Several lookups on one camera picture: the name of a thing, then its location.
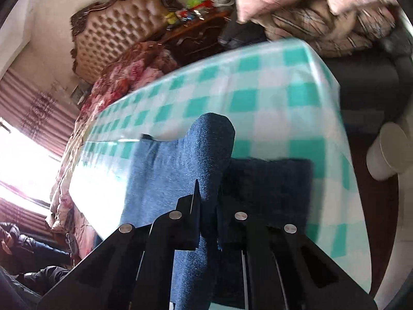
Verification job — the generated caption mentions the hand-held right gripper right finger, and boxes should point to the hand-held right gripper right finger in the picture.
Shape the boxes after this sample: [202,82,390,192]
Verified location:
[218,207,378,310]

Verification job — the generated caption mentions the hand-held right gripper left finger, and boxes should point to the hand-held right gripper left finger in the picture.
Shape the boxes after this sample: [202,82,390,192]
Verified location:
[36,179,200,310]

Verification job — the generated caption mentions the dark blue denim pants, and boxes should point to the dark blue denim pants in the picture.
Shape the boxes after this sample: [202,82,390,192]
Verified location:
[121,112,313,310]

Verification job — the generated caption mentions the teal white checked tablecloth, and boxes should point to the teal white checked tablecloth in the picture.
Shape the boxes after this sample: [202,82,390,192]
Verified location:
[69,38,371,310]

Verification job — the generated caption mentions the dark clothes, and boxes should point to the dark clothes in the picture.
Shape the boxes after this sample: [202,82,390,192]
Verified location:
[0,222,72,298]

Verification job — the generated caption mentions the red floral blanket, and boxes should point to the red floral blanket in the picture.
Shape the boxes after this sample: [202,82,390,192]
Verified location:
[48,40,176,259]

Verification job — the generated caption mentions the white paper cup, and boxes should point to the white paper cup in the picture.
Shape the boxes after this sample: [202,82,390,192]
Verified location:
[366,123,409,181]

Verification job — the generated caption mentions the pink striped curtain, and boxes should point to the pink striped curtain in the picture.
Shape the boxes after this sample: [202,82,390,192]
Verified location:
[0,68,80,233]

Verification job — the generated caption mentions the dark wooden nightstand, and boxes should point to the dark wooden nightstand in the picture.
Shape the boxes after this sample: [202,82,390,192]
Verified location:
[160,10,233,67]

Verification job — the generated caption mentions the black leather sofa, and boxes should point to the black leather sofa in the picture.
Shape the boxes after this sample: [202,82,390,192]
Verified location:
[218,16,413,123]

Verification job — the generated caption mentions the tufted beige headboard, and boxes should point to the tufted beige headboard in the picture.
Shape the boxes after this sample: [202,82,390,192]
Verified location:
[70,0,184,83]

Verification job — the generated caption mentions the beige plaid blanket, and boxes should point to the beige plaid blanket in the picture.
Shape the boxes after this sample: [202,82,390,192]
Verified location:
[265,0,397,59]

